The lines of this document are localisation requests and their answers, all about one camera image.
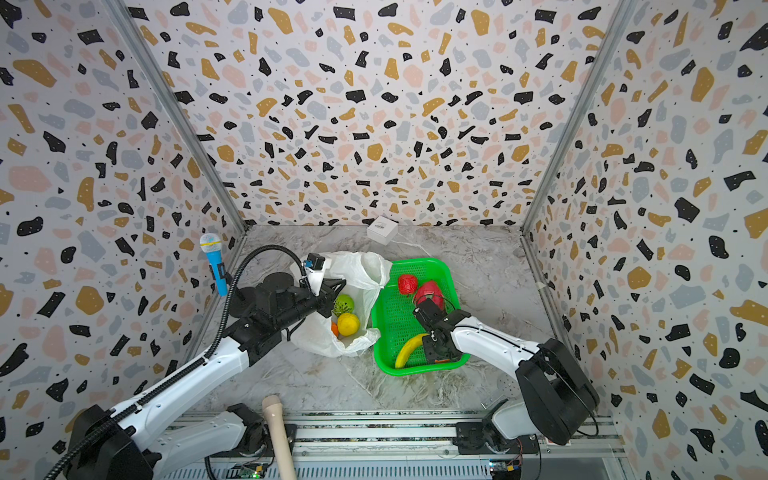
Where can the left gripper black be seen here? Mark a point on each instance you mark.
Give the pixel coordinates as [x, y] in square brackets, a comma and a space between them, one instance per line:
[327, 294]

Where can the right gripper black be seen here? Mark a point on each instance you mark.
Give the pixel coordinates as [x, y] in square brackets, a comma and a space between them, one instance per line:
[434, 318]

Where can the yellow banana toy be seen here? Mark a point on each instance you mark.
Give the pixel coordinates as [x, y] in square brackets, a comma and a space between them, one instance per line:
[412, 353]

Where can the pink dragon fruit toy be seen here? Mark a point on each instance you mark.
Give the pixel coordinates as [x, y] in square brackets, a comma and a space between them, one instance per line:
[430, 291]

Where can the green round fruit toy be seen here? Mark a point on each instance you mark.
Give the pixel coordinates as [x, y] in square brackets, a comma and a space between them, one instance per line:
[343, 304]

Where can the yellow lemon toy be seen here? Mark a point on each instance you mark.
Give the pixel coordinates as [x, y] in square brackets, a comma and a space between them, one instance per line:
[348, 324]

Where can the white plastic bag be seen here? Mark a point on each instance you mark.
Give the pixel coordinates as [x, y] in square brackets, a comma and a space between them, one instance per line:
[366, 274]

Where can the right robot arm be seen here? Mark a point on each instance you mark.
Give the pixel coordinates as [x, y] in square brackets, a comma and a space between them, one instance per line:
[557, 397]

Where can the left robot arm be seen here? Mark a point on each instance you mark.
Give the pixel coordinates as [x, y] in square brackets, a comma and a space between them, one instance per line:
[131, 439]

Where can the green plastic basket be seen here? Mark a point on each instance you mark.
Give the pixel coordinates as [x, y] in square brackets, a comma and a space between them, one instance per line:
[393, 316]

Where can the blue toy microphone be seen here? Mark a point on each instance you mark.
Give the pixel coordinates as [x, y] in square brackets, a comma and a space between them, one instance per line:
[211, 245]

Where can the white small box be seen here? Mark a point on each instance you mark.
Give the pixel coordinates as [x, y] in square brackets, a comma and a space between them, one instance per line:
[382, 230]

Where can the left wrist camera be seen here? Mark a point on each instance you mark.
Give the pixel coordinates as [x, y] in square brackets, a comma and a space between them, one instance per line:
[315, 268]

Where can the beige wooden handle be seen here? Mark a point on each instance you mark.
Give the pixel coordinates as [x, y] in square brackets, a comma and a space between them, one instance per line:
[272, 409]

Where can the metal base rail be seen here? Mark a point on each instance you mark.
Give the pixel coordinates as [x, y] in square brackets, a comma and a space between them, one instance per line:
[375, 445]

